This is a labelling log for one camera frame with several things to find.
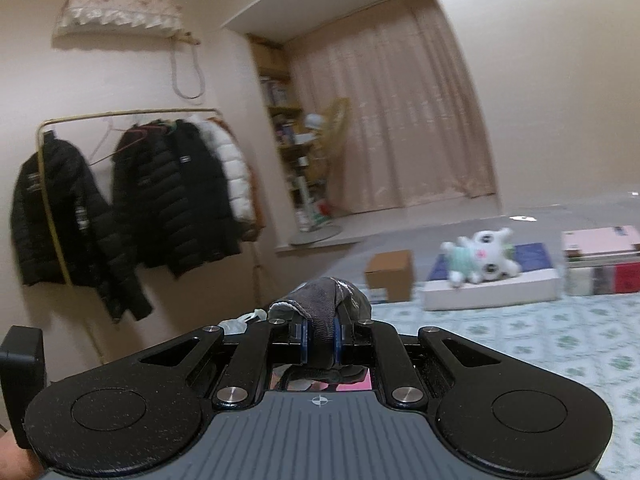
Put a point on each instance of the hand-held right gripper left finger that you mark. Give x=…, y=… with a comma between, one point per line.
x=299, y=338

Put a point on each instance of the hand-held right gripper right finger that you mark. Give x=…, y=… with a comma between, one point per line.
x=339, y=340

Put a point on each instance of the grey sock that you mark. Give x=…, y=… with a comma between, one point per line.
x=322, y=305

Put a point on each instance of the white plastic bag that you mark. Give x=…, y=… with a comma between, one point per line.
x=242, y=321

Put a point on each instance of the closed cardboard box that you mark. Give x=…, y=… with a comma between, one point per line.
x=390, y=275

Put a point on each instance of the flat white box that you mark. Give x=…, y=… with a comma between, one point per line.
x=490, y=295

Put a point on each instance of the black puffer jacket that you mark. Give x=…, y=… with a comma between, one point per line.
x=142, y=200
x=55, y=210
x=205, y=210

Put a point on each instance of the white plush toy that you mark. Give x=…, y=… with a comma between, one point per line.
x=482, y=257

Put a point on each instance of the white puffer jacket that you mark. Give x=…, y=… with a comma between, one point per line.
x=235, y=170

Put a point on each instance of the green floral tablecloth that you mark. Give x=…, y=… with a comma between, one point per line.
x=550, y=350

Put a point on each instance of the standing fan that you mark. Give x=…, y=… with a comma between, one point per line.
x=336, y=125

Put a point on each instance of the beige curtain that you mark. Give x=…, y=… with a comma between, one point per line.
x=400, y=110

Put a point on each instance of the gold metal clothes rack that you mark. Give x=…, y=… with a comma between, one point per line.
x=175, y=110

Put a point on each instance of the stack of books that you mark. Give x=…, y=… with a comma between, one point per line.
x=600, y=277

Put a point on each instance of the pink box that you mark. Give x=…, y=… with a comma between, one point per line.
x=597, y=240

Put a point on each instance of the wooden bookshelf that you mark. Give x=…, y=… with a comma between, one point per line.
x=275, y=60

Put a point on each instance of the air conditioner with cloth cover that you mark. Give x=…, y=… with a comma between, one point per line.
x=115, y=15

